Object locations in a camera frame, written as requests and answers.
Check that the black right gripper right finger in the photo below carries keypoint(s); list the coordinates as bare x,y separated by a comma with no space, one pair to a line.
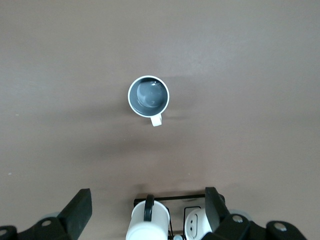
216,212

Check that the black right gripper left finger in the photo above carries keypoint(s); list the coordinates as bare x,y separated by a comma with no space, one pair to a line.
77,212

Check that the white mug with grey inside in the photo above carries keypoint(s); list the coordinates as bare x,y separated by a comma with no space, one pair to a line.
148,96

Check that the brown table cover sheet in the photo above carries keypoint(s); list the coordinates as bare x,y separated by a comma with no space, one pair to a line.
225,75

